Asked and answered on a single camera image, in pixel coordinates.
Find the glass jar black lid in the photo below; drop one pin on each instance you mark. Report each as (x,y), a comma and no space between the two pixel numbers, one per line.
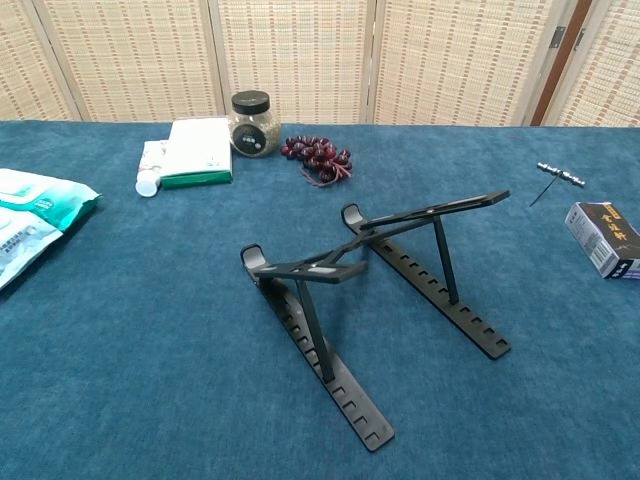
(252,130)

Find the bamboo folding screen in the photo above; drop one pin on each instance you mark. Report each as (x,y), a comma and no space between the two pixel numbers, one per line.
(300,50)

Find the white green cardboard box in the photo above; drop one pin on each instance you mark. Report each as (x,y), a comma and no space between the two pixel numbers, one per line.
(197,150)

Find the teal wet wipes pack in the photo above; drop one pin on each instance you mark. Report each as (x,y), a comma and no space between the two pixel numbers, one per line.
(55,200)

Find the small white bottle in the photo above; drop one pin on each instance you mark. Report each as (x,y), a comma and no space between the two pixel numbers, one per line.
(146,187)

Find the metal screen hinge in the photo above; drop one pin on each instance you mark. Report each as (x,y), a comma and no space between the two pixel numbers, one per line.
(556,37)

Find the black box gold lettering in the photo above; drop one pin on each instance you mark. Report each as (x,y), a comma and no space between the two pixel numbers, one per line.
(610,240)

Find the dark red grape bunch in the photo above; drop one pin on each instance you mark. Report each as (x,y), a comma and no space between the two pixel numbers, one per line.
(315,152)

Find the blue table cloth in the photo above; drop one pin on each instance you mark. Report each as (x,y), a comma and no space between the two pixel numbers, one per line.
(150,350)

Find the black folding laptop stand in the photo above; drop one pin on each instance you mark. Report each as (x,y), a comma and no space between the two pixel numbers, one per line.
(350,400)

